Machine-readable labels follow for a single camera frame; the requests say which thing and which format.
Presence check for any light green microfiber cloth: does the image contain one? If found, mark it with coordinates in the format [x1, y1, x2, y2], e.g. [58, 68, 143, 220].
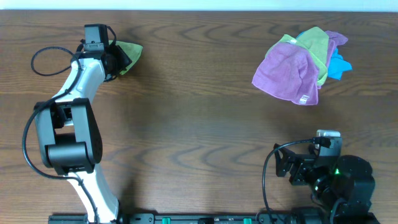
[116, 41, 143, 75]

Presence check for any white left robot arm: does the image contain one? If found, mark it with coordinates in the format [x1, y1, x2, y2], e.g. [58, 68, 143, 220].
[22, 43, 134, 223]

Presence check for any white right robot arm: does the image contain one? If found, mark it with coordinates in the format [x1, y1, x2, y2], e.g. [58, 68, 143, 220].
[274, 143, 379, 224]

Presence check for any purple microfiber cloth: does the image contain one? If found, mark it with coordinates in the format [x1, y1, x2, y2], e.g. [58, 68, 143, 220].
[251, 30, 349, 106]

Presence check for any blue microfiber cloth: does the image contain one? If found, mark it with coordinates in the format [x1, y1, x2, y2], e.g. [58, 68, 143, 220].
[304, 31, 353, 80]

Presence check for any green cloth in pile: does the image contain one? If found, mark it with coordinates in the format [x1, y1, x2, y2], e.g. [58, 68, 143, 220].
[265, 27, 329, 89]

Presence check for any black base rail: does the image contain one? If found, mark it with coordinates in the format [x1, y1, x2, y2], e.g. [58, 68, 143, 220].
[47, 212, 380, 224]

